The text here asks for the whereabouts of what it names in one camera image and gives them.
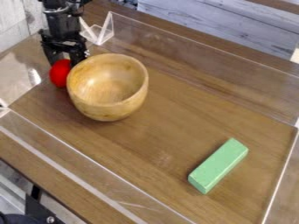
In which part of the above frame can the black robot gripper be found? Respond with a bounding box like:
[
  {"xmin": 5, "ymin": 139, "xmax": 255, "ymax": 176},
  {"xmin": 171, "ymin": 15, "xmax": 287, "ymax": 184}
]
[{"xmin": 39, "ymin": 29, "xmax": 89, "ymax": 67}]

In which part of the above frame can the red plush apple toy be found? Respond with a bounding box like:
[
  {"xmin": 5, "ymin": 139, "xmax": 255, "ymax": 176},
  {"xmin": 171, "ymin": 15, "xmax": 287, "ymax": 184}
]
[{"xmin": 49, "ymin": 59, "xmax": 71, "ymax": 88}]

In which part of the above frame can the light wooden bowl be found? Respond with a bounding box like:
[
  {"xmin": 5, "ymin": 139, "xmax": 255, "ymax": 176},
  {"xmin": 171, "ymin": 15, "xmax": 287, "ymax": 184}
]
[{"xmin": 67, "ymin": 53, "xmax": 149, "ymax": 122}]

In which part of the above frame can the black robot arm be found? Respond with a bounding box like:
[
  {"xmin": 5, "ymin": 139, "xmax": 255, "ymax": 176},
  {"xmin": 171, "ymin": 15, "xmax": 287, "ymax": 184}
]
[{"xmin": 37, "ymin": 0, "xmax": 92, "ymax": 67}]

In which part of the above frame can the black clamp with bolt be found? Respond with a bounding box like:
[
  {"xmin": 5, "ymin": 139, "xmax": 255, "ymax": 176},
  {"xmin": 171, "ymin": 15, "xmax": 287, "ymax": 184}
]
[{"xmin": 24, "ymin": 195, "xmax": 65, "ymax": 224}]

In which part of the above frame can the green rectangular block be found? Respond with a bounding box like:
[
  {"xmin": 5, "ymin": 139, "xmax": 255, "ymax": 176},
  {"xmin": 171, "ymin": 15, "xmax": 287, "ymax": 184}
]
[{"xmin": 188, "ymin": 138, "xmax": 248, "ymax": 194}]

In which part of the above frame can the clear acrylic corner bracket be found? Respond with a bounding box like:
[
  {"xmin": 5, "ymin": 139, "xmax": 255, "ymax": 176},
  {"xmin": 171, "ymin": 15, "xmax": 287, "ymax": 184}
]
[{"xmin": 79, "ymin": 12, "xmax": 115, "ymax": 46}]

